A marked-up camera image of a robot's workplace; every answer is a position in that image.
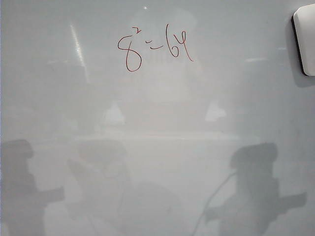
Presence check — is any white whiteboard eraser black felt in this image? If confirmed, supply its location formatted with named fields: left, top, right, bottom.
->
left=291, top=5, right=315, bottom=76

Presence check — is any white glossy whiteboard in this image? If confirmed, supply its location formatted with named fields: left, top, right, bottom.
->
left=0, top=0, right=315, bottom=236

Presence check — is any red marker writing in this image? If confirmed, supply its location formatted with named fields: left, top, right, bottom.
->
left=117, top=23, right=194, bottom=73

